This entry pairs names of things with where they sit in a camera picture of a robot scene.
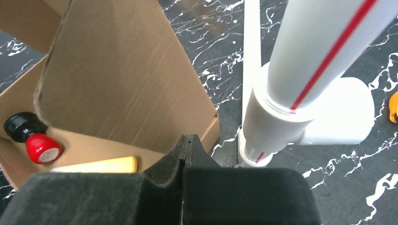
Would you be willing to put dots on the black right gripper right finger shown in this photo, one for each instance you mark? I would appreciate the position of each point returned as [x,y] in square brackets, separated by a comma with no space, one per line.
[215,195]

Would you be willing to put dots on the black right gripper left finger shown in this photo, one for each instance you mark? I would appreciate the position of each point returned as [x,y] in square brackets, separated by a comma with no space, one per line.
[151,197]

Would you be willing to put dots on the cream cylindrical stick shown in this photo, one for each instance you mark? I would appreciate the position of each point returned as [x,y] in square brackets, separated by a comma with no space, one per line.
[115,165]

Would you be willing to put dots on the brown cardboard box sheet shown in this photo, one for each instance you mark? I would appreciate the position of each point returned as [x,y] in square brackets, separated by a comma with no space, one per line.
[114,82]

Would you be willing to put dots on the red black small bottle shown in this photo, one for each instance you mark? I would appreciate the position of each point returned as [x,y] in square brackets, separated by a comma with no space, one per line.
[26,127]

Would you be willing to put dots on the yellow tape measure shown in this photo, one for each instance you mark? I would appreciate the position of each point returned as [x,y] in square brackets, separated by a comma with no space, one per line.
[393,108]

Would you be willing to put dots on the white PVC pipe frame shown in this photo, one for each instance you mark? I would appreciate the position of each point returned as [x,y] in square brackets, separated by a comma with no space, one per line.
[301,95]

